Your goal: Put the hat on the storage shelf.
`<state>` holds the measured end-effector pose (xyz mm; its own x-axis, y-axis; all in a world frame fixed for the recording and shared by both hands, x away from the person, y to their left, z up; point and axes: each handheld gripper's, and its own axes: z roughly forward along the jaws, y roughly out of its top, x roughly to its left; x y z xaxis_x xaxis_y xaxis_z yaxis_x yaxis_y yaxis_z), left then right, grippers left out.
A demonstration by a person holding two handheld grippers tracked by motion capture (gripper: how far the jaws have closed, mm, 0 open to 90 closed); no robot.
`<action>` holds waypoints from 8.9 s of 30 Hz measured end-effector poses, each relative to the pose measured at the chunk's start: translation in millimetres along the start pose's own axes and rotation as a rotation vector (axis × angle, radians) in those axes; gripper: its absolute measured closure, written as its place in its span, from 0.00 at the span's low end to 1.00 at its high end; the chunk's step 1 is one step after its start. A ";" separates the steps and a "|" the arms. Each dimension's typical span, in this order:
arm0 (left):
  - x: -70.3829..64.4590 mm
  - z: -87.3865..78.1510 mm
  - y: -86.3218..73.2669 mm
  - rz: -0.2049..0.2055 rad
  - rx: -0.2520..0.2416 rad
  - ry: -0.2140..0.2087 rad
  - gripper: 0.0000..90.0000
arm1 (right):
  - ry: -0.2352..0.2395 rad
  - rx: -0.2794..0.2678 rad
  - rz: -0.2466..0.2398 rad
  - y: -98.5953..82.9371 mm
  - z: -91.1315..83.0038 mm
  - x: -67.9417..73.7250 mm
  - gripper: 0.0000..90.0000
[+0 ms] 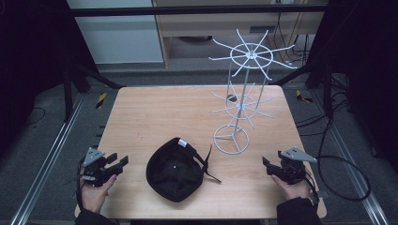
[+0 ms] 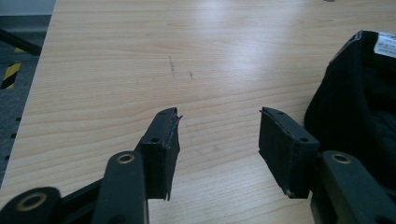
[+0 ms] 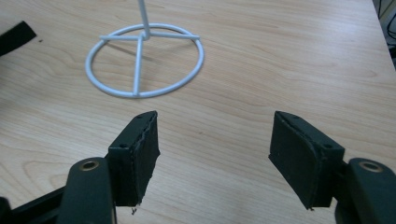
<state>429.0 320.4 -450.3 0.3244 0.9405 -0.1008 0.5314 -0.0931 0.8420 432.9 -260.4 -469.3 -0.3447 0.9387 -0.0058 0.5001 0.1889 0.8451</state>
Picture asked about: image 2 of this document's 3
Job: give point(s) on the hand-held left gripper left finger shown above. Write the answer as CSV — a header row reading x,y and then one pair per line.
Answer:
x,y
158,161

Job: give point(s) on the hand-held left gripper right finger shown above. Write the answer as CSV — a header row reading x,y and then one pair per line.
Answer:
x,y
286,155

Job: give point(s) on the black cloth garment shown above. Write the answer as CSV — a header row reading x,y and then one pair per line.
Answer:
x,y
358,118

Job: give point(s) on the yellow black hazard tape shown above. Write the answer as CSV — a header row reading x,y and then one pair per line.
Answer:
x,y
10,75

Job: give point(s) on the black metal stand leg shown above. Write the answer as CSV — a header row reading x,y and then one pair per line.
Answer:
x,y
19,42

